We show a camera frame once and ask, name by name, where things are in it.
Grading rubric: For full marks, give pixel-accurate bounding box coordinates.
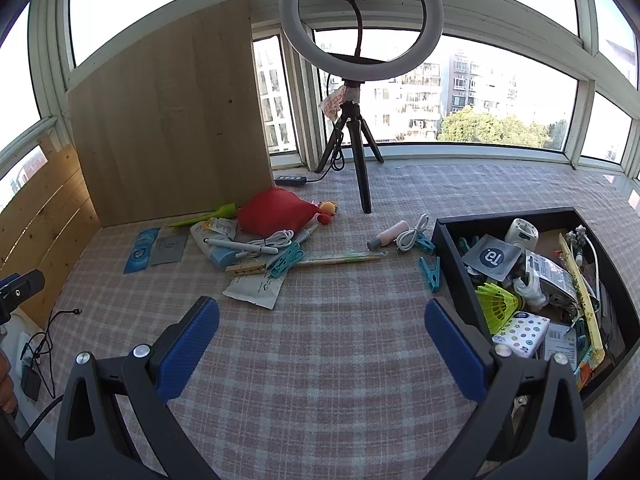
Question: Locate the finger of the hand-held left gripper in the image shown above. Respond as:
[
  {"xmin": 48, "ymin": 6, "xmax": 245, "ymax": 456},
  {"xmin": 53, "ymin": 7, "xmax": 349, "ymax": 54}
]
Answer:
[{"xmin": 0, "ymin": 269, "xmax": 46, "ymax": 313}]

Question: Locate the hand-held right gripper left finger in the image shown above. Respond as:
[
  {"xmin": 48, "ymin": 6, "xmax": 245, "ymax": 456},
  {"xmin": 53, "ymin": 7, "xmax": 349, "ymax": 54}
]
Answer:
[{"xmin": 54, "ymin": 296, "xmax": 221, "ymax": 480}]

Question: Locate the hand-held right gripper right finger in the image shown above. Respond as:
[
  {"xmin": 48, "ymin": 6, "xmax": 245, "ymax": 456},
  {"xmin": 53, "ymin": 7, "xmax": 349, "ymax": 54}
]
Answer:
[{"xmin": 424, "ymin": 297, "xmax": 590, "ymax": 480}]

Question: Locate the wooden clothespin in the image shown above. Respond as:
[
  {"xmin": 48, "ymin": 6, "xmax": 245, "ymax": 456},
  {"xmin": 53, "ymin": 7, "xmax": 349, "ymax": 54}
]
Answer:
[{"xmin": 225, "ymin": 259, "xmax": 267, "ymax": 277}]

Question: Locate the blue packet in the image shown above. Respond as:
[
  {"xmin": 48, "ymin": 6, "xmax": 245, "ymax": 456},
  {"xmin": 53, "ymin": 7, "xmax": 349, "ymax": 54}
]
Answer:
[{"xmin": 123, "ymin": 227, "xmax": 162, "ymax": 275}]

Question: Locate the black box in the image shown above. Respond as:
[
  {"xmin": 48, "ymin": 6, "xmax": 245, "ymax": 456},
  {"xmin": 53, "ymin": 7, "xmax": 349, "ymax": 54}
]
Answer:
[{"xmin": 431, "ymin": 206, "xmax": 637, "ymax": 408}]

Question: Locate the red cloth pouch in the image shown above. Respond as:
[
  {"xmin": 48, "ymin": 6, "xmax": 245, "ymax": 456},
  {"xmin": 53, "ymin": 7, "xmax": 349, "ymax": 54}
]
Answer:
[{"xmin": 236, "ymin": 187, "xmax": 326, "ymax": 237}]

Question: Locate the person's left hand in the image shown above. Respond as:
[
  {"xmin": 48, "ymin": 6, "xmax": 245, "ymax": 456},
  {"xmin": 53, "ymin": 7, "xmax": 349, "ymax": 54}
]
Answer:
[{"xmin": 0, "ymin": 350, "xmax": 18, "ymax": 413}]

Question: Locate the yellow-green shuttlecock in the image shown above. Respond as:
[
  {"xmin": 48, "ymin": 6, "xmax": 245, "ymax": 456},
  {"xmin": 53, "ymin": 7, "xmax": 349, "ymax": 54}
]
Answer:
[{"xmin": 475, "ymin": 282, "xmax": 523, "ymax": 337}]

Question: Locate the dotted tissue packet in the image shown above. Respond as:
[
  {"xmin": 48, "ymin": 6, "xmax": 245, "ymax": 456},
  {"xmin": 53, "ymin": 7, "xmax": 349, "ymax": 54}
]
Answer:
[{"xmin": 492, "ymin": 311, "xmax": 551, "ymax": 358}]

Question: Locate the wooden slat panel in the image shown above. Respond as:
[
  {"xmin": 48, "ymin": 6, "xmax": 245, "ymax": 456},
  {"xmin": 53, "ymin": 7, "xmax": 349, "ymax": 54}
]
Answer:
[{"xmin": 0, "ymin": 132, "xmax": 101, "ymax": 321}]

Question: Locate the white paper packet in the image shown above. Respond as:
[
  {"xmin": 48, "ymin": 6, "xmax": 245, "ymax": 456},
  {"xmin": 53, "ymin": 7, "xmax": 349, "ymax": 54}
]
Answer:
[{"xmin": 222, "ymin": 275, "xmax": 283, "ymax": 309}]

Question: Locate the pale blue tube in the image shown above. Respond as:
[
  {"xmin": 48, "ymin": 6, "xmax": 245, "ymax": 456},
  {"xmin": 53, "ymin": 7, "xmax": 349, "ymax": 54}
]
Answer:
[{"xmin": 190, "ymin": 223, "xmax": 238, "ymax": 272}]

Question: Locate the white plastic toy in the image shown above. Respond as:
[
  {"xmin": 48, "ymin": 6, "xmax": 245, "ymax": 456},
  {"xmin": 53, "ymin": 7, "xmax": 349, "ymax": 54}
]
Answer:
[{"xmin": 512, "ymin": 277, "xmax": 548, "ymax": 311}]

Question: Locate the grey packet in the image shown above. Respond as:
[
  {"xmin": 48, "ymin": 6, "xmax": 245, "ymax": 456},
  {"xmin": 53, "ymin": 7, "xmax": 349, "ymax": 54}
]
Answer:
[{"xmin": 150, "ymin": 234, "xmax": 190, "ymax": 266}]

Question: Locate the grey sachet with blue circle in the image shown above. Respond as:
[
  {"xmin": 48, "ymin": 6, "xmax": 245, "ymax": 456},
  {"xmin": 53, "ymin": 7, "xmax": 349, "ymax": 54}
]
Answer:
[{"xmin": 461, "ymin": 234, "xmax": 523, "ymax": 282}]

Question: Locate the white pen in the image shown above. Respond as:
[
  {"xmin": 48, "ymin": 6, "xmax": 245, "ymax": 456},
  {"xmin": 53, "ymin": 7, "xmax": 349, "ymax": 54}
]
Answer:
[{"xmin": 205, "ymin": 237, "xmax": 278, "ymax": 255}]

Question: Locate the silver barcode bag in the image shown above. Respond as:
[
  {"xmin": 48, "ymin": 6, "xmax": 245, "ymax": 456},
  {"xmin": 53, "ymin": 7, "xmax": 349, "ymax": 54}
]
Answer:
[{"xmin": 520, "ymin": 252, "xmax": 581, "ymax": 311}]

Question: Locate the small white sachet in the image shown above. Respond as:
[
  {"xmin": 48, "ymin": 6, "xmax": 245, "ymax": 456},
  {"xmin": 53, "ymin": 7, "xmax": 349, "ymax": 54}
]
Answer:
[{"xmin": 202, "ymin": 216, "xmax": 238, "ymax": 241}]

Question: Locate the pink bottle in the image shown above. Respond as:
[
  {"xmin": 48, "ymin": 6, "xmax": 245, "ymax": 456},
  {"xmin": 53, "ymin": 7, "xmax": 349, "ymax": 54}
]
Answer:
[{"xmin": 366, "ymin": 220, "xmax": 410, "ymax": 252}]

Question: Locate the white round device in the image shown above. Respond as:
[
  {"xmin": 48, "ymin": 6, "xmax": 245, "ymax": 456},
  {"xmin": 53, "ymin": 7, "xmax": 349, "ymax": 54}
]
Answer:
[{"xmin": 504, "ymin": 217, "xmax": 540, "ymax": 251}]

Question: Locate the green pointed packet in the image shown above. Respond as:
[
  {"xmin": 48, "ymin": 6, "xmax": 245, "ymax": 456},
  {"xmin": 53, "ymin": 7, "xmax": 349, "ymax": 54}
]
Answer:
[{"xmin": 167, "ymin": 201, "xmax": 238, "ymax": 228}]

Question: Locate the long yellow strip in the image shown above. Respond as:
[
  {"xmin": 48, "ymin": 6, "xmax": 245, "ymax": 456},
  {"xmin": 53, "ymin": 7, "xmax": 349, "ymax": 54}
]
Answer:
[{"xmin": 559, "ymin": 232, "xmax": 606, "ymax": 367}]

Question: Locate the long chopsticks packet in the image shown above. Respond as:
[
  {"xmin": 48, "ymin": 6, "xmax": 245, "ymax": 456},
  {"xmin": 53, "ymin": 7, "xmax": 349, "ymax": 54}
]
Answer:
[{"xmin": 295, "ymin": 252, "xmax": 388, "ymax": 267}]

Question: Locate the small orange red toy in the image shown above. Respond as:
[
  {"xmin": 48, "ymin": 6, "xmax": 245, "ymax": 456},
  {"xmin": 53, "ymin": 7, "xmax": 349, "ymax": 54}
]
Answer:
[{"xmin": 312, "ymin": 201, "xmax": 340, "ymax": 224}]

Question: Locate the black tripod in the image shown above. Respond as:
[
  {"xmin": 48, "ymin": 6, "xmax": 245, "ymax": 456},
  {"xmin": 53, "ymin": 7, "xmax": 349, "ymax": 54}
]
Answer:
[{"xmin": 316, "ymin": 52, "xmax": 385, "ymax": 214}]

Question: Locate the light wooden board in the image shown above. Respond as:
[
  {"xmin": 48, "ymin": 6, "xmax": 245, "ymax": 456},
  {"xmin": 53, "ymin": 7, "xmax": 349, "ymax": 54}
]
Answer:
[{"xmin": 66, "ymin": 0, "xmax": 276, "ymax": 227}]

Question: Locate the pink paper tag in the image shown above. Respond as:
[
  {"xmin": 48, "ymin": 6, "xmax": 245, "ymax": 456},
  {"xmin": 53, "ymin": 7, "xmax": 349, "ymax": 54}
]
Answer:
[{"xmin": 319, "ymin": 86, "xmax": 362, "ymax": 122}]

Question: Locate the white coiled cable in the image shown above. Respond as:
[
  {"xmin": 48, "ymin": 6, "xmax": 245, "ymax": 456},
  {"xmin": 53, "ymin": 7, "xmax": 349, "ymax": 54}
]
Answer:
[
  {"xmin": 247, "ymin": 229, "xmax": 296, "ymax": 251},
  {"xmin": 395, "ymin": 213, "xmax": 431, "ymax": 253}
]

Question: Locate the white cable with grey flower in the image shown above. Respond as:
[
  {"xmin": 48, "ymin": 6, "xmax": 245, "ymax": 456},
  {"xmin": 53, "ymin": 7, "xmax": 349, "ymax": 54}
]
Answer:
[{"xmin": 566, "ymin": 225, "xmax": 601, "ymax": 311}]

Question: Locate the black cable with controller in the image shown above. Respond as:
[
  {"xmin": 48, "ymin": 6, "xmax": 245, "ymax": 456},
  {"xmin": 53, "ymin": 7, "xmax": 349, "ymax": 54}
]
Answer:
[{"xmin": 274, "ymin": 125, "xmax": 346, "ymax": 190}]

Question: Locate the white window frame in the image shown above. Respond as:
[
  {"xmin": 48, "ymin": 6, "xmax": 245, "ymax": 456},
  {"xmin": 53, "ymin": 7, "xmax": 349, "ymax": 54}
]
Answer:
[{"xmin": 0, "ymin": 0, "xmax": 640, "ymax": 211}]

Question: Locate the white ring light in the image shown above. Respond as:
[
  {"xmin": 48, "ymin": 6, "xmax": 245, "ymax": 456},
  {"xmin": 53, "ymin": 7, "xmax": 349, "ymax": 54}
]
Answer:
[{"xmin": 279, "ymin": 0, "xmax": 445, "ymax": 82}]

